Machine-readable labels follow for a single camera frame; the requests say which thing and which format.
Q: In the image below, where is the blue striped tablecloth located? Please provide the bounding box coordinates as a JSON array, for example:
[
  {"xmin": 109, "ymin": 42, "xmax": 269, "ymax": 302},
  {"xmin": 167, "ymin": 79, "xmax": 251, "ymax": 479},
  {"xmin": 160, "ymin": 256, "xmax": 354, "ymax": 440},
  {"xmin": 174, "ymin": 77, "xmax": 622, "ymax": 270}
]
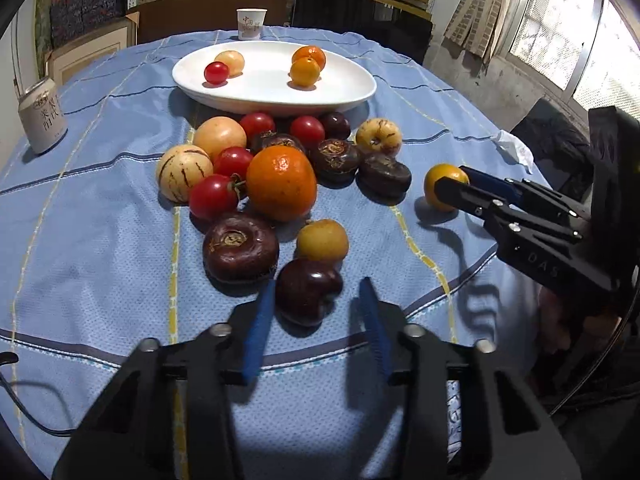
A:
[{"xmin": 0, "ymin": 25, "xmax": 551, "ymax": 480}]

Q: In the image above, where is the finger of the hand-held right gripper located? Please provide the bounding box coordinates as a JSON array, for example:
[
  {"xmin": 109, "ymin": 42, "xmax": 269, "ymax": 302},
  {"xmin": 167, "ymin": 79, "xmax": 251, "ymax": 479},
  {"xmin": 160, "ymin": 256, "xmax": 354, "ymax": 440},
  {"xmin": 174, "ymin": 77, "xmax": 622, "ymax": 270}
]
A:
[
  {"xmin": 434, "ymin": 177, "xmax": 583, "ymax": 246},
  {"xmin": 459, "ymin": 165, "xmax": 593, "ymax": 221}
]

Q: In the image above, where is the bundle of wooden slats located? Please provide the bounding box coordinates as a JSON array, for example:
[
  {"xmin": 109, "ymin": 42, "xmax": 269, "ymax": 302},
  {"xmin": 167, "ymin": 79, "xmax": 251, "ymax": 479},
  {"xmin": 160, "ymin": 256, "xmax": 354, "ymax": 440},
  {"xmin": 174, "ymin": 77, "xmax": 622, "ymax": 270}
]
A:
[{"xmin": 444, "ymin": 0, "xmax": 531, "ymax": 58}]

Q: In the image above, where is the orange mandarin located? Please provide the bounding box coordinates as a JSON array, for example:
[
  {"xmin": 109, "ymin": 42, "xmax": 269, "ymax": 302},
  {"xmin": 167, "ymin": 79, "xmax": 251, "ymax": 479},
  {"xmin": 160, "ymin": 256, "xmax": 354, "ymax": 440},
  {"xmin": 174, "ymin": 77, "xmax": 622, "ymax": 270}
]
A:
[{"xmin": 292, "ymin": 45, "xmax": 327, "ymax": 72}]

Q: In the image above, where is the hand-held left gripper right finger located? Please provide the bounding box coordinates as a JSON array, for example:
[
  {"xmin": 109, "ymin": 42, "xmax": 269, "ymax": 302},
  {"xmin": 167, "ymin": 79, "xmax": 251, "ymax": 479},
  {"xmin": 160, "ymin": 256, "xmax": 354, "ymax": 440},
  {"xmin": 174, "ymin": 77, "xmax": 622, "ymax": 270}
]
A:
[{"xmin": 358, "ymin": 276, "xmax": 583, "ymax": 480}]

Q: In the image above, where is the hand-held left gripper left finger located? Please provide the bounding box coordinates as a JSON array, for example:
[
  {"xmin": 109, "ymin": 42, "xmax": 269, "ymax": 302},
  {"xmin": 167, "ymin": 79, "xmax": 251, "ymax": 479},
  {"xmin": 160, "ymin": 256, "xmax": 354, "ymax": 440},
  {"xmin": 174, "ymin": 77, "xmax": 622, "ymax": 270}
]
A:
[{"xmin": 52, "ymin": 279, "xmax": 277, "ymax": 480}]

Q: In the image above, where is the small dark purple plum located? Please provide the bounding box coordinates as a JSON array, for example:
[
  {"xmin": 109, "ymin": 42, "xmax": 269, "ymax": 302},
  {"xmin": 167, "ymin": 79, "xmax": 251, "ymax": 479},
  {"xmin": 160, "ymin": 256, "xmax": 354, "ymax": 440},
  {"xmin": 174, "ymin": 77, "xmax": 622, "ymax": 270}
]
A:
[{"xmin": 319, "ymin": 111, "xmax": 352, "ymax": 141}]

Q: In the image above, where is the large orange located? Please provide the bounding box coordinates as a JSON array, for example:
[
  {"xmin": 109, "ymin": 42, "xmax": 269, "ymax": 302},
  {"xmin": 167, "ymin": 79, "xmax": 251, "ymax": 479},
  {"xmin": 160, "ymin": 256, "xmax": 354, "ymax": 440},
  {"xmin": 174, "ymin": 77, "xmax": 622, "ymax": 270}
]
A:
[{"xmin": 245, "ymin": 145, "xmax": 318, "ymax": 223}]

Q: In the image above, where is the barred window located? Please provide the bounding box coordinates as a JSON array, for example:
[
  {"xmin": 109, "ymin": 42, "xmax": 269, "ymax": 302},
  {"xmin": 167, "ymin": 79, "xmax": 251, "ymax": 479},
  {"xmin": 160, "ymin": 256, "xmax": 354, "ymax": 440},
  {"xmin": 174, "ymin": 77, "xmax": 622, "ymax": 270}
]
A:
[{"xmin": 510, "ymin": 0, "xmax": 640, "ymax": 111}]

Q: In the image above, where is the dark brown water chestnut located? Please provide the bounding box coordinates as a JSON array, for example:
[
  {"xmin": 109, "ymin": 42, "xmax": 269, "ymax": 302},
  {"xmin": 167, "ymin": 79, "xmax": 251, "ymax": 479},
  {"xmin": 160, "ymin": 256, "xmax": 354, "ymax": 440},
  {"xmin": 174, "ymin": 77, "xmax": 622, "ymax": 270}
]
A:
[
  {"xmin": 250, "ymin": 131, "xmax": 306, "ymax": 157},
  {"xmin": 310, "ymin": 138, "xmax": 362, "ymax": 184},
  {"xmin": 357, "ymin": 153, "xmax": 413, "ymax": 199},
  {"xmin": 202, "ymin": 212, "xmax": 280, "ymax": 285}
]

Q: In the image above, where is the small striped pepino melon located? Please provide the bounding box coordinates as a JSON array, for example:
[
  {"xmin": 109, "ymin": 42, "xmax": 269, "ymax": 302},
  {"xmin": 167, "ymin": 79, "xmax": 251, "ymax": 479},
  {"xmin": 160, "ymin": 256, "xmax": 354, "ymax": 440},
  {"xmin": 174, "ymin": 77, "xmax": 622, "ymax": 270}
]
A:
[{"xmin": 355, "ymin": 118, "xmax": 403, "ymax": 157}]

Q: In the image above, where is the white drink can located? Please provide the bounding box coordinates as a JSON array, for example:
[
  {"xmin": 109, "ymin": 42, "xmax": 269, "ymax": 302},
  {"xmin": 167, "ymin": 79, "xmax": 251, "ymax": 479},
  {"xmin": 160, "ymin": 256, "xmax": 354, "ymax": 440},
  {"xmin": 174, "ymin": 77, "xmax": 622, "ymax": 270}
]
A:
[{"xmin": 18, "ymin": 77, "xmax": 68, "ymax": 155}]

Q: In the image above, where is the red cherry tomato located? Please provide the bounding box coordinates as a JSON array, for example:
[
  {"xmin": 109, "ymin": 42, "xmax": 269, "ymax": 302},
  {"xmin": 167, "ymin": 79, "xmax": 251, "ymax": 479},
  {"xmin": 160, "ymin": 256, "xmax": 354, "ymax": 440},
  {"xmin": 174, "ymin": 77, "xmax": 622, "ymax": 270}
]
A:
[
  {"xmin": 204, "ymin": 61, "xmax": 230, "ymax": 85},
  {"xmin": 188, "ymin": 174, "xmax": 241, "ymax": 222},
  {"xmin": 239, "ymin": 112, "xmax": 276, "ymax": 146},
  {"xmin": 213, "ymin": 146, "xmax": 255, "ymax": 181},
  {"xmin": 290, "ymin": 115, "xmax": 326, "ymax": 147}
]

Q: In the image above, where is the crumpled white tissue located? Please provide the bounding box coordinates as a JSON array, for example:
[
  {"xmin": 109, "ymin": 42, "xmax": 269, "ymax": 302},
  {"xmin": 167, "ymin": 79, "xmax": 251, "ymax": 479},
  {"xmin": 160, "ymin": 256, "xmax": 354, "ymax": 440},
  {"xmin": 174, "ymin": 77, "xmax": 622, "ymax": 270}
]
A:
[{"xmin": 490, "ymin": 129, "xmax": 535, "ymax": 167}]

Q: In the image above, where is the tan round longan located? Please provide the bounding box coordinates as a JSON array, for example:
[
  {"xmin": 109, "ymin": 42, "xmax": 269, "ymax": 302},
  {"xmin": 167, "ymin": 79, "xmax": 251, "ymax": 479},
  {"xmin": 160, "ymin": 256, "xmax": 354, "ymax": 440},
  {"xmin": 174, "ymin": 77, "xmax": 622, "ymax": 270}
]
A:
[{"xmin": 296, "ymin": 219, "xmax": 350, "ymax": 264}]

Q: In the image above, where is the person's right hand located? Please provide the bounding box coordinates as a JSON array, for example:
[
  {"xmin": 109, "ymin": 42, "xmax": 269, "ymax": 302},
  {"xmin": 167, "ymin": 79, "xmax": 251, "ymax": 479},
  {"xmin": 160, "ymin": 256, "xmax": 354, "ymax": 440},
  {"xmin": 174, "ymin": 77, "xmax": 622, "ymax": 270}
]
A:
[{"xmin": 539, "ymin": 287, "xmax": 623, "ymax": 361}]

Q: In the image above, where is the small pale yellow fruit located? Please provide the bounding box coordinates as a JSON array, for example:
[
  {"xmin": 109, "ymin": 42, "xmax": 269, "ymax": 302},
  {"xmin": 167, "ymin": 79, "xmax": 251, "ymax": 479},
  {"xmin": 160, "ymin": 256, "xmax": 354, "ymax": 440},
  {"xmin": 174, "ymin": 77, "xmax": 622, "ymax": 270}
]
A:
[{"xmin": 214, "ymin": 50, "xmax": 245, "ymax": 78}]

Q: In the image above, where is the white oval plate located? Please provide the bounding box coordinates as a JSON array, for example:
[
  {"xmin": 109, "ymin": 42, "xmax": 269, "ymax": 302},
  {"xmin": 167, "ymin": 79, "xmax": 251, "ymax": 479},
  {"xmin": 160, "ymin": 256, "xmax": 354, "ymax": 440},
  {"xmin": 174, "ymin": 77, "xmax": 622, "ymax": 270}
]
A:
[{"xmin": 172, "ymin": 41, "xmax": 377, "ymax": 116}]

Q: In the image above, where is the small orange kumquat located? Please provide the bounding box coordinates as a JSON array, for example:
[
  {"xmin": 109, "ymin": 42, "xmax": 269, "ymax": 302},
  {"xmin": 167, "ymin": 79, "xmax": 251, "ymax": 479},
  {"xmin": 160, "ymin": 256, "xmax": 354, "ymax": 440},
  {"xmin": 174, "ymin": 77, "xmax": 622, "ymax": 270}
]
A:
[{"xmin": 289, "ymin": 57, "xmax": 321, "ymax": 87}]

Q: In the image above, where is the large dark purple plum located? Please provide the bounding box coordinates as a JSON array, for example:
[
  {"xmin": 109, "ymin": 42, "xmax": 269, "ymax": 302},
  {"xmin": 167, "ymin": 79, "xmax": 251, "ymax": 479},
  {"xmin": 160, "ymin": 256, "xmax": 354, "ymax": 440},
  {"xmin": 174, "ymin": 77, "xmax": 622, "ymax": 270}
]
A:
[{"xmin": 275, "ymin": 258, "xmax": 344, "ymax": 327}]

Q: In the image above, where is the dark fabric chair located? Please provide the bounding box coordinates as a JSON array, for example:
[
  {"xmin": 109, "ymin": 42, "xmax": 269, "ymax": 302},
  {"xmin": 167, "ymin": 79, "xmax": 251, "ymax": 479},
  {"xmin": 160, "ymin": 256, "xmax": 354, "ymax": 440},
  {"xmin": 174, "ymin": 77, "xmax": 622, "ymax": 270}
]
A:
[{"xmin": 510, "ymin": 97, "xmax": 596, "ymax": 196}]

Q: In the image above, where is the large striped pepino melon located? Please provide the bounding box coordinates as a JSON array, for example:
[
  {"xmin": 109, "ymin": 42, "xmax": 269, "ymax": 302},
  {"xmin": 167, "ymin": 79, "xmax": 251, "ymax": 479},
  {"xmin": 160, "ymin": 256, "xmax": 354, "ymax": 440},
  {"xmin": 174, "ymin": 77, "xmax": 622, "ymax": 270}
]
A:
[{"xmin": 156, "ymin": 144, "xmax": 214, "ymax": 204}]

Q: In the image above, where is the blue patterned storage box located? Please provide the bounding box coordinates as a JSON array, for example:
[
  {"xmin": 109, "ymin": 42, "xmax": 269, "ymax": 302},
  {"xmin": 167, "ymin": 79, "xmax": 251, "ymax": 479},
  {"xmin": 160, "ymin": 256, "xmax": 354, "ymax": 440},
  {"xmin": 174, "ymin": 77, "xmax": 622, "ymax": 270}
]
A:
[{"xmin": 49, "ymin": 0, "xmax": 128, "ymax": 48}]

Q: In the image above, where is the black cable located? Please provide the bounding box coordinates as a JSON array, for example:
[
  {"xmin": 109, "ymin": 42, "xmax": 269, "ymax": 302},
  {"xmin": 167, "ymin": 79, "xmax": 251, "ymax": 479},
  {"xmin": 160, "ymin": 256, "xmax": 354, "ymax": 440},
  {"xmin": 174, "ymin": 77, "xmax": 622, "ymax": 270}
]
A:
[{"xmin": 0, "ymin": 352, "xmax": 76, "ymax": 438}]

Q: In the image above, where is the open cardboard box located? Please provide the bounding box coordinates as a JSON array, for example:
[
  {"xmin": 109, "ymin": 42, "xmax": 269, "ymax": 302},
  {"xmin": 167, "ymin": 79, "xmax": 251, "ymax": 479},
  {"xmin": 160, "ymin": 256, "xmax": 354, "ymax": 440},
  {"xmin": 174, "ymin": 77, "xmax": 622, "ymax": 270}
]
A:
[{"xmin": 45, "ymin": 12, "xmax": 141, "ymax": 86}]

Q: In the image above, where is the yellow orange citrus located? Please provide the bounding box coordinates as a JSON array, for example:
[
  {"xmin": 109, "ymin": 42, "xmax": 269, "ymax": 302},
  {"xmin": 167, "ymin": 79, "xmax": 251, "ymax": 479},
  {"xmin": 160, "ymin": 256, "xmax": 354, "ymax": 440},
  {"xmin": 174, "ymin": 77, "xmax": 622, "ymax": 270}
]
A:
[{"xmin": 423, "ymin": 163, "xmax": 471, "ymax": 212}]

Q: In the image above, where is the white paper cup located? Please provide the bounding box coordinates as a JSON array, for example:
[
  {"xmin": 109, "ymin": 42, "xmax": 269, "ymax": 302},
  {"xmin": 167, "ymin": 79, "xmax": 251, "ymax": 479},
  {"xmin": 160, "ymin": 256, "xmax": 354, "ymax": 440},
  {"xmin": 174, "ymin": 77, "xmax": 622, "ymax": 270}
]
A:
[{"xmin": 236, "ymin": 8, "xmax": 264, "ymax": 41}]

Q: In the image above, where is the large peach yellow fruit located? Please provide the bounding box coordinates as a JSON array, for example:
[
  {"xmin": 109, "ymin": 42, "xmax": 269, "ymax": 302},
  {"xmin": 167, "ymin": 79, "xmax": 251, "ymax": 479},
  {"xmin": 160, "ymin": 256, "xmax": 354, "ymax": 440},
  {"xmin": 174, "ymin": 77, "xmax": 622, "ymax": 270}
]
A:
[{"xmin": 193, "ymin": 116, "xmax": 248, "ymax": 161}]

